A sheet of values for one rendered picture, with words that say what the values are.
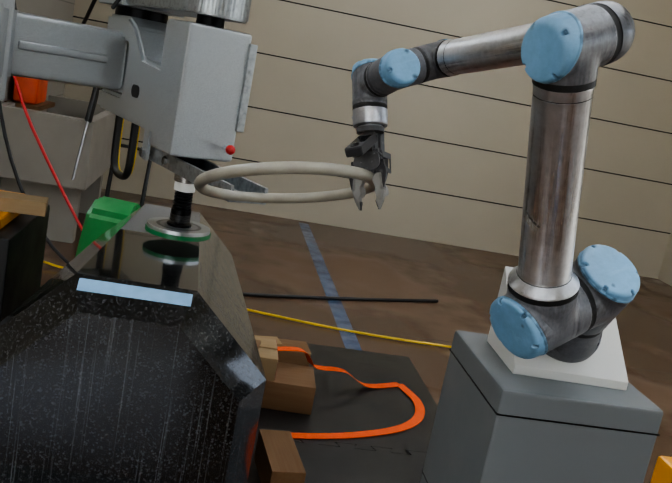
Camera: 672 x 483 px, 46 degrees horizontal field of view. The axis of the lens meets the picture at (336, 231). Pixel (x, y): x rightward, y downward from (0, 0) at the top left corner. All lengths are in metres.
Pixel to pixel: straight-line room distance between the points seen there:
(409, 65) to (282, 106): 5.60
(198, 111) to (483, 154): 5.59
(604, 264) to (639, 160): 6.72
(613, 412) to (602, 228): 6.62
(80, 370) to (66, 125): 3.29
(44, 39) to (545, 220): 1.99
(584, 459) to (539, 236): 0.59
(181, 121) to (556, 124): 1.36
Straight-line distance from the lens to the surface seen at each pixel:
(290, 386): 3.42
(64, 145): 5.39
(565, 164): 1.56
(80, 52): 3.07
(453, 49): 1.93
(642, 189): 8.62
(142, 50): 2.94
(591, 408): 1.92
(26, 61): 3.01
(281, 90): 7.49
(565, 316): 1.73
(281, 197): 2.30
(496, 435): 1.87
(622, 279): 1.85
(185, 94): 2.53
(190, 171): 2.51
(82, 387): 2.26
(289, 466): 2.81
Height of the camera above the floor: 1.46
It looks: 11 degrees down
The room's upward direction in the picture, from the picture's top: 11 degrees clockwise
